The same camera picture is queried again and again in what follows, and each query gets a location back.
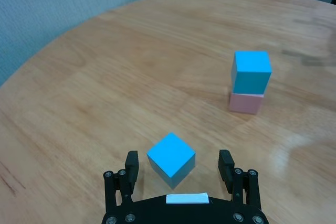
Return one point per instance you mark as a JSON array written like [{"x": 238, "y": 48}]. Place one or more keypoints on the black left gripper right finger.
[{"x": 228, "y": 174}]

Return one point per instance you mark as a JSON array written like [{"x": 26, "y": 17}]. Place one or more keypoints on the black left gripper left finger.
[{"x": 131, "y": 174}]

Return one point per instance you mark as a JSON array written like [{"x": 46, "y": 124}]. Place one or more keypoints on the pink cube block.
[{"x": 245, "y": 103}]

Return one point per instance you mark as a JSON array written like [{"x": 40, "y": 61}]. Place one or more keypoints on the blue cube block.
[
  {"x": 172, "y": 159},
  {"x": 252, "y": 72}
]

